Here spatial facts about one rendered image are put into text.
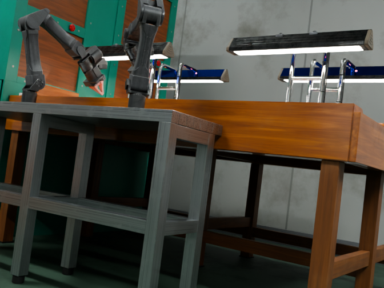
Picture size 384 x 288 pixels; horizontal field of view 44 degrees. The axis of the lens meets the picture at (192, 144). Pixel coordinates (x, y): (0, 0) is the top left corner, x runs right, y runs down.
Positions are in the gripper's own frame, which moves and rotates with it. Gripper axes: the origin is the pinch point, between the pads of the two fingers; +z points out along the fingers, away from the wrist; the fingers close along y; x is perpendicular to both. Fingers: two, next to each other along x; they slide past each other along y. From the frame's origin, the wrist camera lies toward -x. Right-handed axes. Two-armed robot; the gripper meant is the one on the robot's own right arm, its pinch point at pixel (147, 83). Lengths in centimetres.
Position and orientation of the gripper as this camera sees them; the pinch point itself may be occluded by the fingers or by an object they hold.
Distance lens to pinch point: 217.2
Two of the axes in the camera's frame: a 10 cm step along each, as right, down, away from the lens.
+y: -8.2, -0.8, 5.7
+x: -4.6, 6.8, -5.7
